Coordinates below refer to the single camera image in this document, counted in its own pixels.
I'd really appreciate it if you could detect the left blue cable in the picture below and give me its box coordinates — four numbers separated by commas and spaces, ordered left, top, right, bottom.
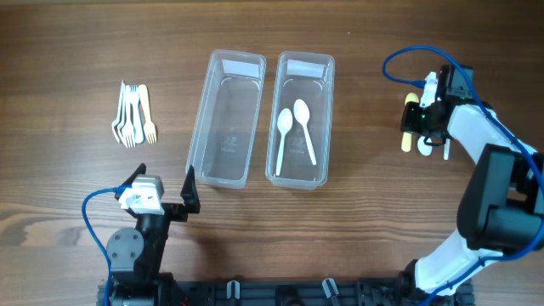
81, 184, 131, 306

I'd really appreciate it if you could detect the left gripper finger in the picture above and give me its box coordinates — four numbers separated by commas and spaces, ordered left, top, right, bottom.
180, 165, 201, 213
115, 163, 146, 200

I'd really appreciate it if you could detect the pale blue plastic fork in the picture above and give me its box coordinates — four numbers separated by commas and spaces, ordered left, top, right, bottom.
129, 85, 144, 144

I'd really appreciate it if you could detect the white plastic spoon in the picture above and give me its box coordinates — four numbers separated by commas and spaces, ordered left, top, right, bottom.
293, 99, 317, 166
275, 108, 292, 176
443, 139, 451, 161
417, 136, 433, 156

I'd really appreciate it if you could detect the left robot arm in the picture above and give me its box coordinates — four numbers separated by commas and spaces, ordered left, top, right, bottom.
96, 163, 201, 305

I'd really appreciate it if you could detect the cream plastic spoon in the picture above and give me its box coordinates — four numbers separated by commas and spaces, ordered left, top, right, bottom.
401, 93, 419, 152

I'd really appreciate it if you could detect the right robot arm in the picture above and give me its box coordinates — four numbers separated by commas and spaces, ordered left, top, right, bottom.
394, 65, 543, 303

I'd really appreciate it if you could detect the cream plastic fork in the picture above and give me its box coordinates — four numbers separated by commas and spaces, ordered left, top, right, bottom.
139, 84, 157, 144

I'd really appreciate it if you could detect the left clear plastic container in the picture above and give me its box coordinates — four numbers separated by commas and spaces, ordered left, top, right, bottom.
185, 49, 266, 189

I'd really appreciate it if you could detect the white plastic fork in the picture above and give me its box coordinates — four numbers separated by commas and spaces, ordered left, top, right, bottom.
116, 84, 126, 145
122, 86, 135, 149
111, 81, 125, 143

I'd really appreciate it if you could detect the right clear plastic container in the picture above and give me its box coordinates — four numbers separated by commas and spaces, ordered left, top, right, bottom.
265, 51, 336, 190

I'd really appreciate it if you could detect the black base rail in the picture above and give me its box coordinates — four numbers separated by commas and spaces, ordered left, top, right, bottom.
98, 278, 473, 306

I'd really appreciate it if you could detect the clear plastic container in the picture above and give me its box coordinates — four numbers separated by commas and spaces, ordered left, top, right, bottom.
265, 51, 336, 190
185, 49, 266, 189

